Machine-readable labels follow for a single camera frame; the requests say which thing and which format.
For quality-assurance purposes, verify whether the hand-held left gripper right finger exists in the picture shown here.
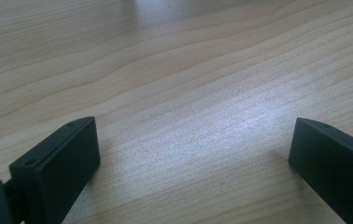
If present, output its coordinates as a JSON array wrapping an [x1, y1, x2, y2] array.
[[288, 117, 353, 224]]

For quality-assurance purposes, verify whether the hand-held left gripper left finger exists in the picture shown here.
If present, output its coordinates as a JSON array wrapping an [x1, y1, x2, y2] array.
[[8, 116, 102, 224]]

